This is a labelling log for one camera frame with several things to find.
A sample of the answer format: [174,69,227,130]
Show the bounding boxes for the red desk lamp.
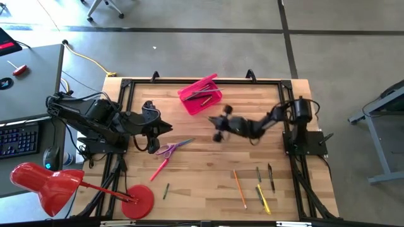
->
[9,161,156,221]

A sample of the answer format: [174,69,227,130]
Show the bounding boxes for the pink pen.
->
[149,157,169,182]

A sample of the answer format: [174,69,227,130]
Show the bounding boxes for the black aluminium table frame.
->
[74,77,344,221]

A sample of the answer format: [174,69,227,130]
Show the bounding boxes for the pink plastic supply box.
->
[177,73,224,116]

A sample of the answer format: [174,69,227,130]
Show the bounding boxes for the black computer mouse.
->
[42,146,61,172]

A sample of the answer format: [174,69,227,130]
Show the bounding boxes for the blue white round container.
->
[62,151,74,167]

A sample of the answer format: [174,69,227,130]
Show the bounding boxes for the yellow cable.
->
[61,39,118,110]

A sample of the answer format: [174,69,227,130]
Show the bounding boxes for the grey desk top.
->
[0,44,66,125]

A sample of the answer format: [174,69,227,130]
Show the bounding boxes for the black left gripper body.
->
[131,100,161,155]

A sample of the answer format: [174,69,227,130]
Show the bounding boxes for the black monitor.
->
[0,26,23,57]

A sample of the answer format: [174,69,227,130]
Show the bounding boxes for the red T-handle tool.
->
[6,60,29,77]

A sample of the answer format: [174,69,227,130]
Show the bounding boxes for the black keyboard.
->
[0,122,41,160]

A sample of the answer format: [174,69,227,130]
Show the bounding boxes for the dark desk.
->
[0,116,68,199]

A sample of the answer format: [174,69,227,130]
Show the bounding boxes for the round black sticker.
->
[0,77,15,91]

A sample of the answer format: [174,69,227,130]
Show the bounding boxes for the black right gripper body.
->
[213,104,243,143]

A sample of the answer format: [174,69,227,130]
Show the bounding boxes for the grey metal table frame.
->
[347,80,404,185]

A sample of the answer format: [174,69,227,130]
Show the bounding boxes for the office chair base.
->
[80,0,125,23]

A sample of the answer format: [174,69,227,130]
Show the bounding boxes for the yellow pen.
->
[256,183,272,216]

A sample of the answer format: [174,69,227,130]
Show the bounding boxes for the purple handled scissors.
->
[155,137,196,160]

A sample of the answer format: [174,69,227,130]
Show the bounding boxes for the orange pencil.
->
[232,169,247,210]

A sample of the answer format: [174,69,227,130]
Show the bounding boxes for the light green pencil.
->
[182,84,211,102]

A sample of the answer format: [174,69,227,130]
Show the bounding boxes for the silver metal bracket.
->
[100,220,137,227]
[275,221,313,227]

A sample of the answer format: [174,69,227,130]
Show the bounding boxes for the black pen with silver trim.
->
[267,162,276,194]

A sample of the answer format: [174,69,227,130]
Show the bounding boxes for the dark slim pen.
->
[254,186,264,206]

